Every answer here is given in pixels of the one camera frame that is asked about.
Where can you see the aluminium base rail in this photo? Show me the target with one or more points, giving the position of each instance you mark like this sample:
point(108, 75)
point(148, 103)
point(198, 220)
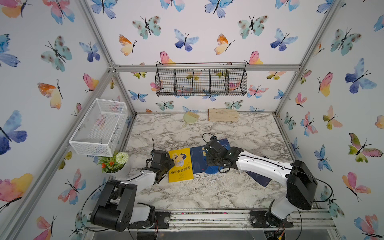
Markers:
point(232, 219)

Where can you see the dark blue yellow-label book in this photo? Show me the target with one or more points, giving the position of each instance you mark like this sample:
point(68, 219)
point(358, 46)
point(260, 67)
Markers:
point(199, 160)

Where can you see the navy yellow-label book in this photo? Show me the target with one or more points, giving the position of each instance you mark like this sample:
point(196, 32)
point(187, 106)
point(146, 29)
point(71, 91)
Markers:
point(262, 181)

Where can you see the blue microfiber cloth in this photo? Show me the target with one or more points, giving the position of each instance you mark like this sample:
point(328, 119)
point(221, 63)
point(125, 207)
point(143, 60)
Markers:
point(212, 170)

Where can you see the blue Little Prince book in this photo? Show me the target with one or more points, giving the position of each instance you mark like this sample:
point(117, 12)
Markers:
point(225, 143)

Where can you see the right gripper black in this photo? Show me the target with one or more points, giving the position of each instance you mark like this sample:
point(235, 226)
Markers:
point(209, 162)

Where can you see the white mesh wall basket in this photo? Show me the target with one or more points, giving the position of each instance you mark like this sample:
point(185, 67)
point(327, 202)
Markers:
point(99, 131)

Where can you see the yellow cover book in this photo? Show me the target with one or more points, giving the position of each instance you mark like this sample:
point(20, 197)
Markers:
point(183, 169)

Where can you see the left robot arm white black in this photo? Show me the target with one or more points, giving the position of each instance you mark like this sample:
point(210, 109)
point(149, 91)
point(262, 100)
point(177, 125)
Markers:
point(117, 208)

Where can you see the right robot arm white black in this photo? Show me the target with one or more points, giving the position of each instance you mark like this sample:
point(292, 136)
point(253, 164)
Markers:
point(300, 183)

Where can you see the potted flowers white pot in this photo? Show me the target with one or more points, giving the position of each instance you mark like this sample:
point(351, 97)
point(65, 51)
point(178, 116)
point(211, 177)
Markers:
point(118, 166)

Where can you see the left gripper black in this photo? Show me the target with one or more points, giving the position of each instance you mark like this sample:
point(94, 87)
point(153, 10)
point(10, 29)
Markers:
point(170, 161)

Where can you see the black wire wall basket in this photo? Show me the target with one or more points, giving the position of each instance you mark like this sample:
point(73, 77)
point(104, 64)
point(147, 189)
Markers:
point(201, 79)

